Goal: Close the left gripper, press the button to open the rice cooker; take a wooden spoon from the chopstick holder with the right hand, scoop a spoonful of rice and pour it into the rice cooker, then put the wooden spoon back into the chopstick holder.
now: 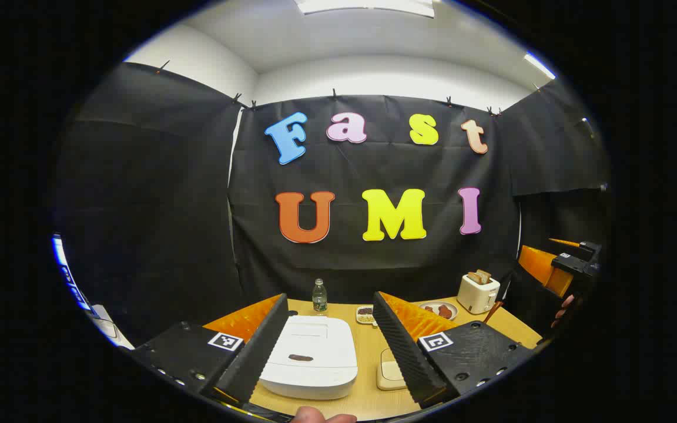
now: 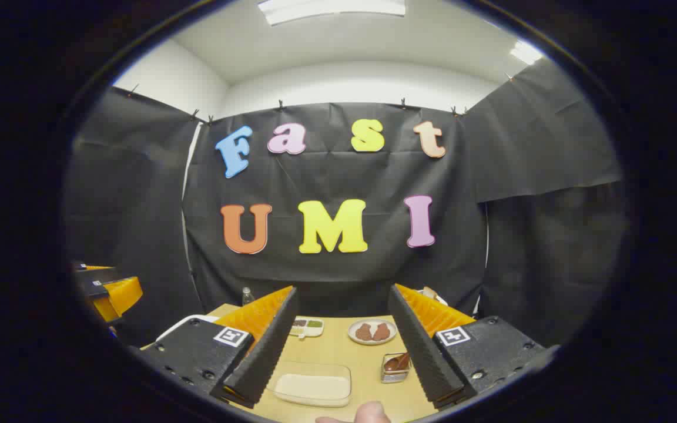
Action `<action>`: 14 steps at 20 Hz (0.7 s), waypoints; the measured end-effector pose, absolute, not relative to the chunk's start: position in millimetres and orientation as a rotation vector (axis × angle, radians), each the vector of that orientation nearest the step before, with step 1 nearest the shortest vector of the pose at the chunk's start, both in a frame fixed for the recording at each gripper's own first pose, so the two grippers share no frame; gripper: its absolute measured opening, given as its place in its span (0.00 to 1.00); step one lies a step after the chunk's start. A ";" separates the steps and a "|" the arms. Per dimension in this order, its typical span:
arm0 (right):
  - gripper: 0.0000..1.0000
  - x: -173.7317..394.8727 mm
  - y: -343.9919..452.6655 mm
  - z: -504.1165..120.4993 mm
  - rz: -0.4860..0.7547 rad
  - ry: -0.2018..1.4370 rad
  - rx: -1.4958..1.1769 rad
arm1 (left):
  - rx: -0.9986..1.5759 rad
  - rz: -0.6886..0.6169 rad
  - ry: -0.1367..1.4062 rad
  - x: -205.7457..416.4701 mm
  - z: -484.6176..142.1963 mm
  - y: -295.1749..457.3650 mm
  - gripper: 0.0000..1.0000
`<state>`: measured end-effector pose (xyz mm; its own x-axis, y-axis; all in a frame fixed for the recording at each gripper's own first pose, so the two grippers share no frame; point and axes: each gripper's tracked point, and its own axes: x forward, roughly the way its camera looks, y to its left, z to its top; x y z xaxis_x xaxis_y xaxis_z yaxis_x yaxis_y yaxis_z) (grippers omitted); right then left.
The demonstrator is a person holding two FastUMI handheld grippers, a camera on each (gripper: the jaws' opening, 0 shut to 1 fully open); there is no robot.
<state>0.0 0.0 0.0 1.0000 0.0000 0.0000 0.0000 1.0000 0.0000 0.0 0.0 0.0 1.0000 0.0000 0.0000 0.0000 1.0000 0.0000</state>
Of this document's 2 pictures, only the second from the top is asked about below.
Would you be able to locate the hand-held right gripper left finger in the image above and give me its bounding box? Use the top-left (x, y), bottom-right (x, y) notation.
top-left (139, 286), bottom-right (300, 409)

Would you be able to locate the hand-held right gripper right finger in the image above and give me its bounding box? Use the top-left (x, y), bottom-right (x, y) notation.
top-left (388, 284), bottom-right (551, 410)

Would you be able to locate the metal wire chopstick holder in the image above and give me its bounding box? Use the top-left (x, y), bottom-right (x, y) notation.
top-left (381, 352), bottom-right (413, 384)

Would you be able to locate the white rice cooker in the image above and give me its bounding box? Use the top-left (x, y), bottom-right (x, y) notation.
top-left (156, 314), bottom-right (220, 343)

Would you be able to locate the white round plate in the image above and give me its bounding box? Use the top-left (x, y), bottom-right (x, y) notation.
top-left (347, 318), bottom-right (398, 346)

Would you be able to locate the white divided bean tray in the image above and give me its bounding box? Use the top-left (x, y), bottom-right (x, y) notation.
top-left (289, 316), bottom-right (325, 340)

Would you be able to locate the white toaster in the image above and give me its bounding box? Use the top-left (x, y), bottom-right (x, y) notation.
top-left (418, 287), bottom-right (450, 307)

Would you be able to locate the small ceiling light panel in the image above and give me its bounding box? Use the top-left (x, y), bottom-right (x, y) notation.
top-left (509, 40), bottom-right (545, 65)

